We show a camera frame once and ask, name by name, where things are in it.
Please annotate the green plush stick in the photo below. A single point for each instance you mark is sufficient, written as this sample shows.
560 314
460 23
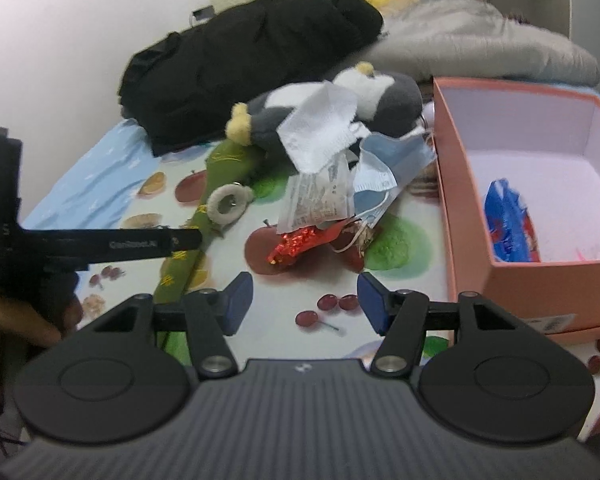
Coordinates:
190 260

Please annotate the grey pillow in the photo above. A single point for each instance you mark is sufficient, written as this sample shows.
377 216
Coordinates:
475 45

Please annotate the black jacket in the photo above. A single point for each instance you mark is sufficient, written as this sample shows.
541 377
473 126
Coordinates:
240 65

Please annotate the clear printed plastic packet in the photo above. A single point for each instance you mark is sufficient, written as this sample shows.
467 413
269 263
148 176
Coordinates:
315 195

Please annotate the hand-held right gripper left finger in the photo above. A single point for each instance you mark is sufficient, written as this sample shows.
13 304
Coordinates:
239 302

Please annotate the red foil wrapper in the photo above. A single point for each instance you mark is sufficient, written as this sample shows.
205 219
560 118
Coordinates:
295 245

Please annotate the white waffle cloth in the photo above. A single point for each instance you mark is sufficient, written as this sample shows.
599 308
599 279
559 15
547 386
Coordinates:
320 125

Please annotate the yellow cloth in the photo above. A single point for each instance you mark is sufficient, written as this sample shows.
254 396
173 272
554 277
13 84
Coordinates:
390 2

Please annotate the blue face mask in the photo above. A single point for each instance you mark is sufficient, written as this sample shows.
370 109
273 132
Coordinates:
387 170

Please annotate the grey white penguin plush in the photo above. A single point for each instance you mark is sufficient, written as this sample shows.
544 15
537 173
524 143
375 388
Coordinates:
380 95

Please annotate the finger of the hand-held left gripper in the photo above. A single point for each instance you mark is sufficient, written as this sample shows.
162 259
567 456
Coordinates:
110 245

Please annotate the pink cardboard box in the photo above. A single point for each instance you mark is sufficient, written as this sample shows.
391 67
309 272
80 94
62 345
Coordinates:
470 240

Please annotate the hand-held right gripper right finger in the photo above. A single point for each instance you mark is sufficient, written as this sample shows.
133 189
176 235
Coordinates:
372 305

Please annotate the blue snack packet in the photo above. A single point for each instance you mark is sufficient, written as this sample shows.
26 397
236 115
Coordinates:
510 225

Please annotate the person's left hand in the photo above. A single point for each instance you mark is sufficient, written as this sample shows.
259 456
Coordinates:
15 320

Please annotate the fruit printed mat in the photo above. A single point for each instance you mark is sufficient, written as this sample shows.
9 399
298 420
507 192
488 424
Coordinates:
300 285

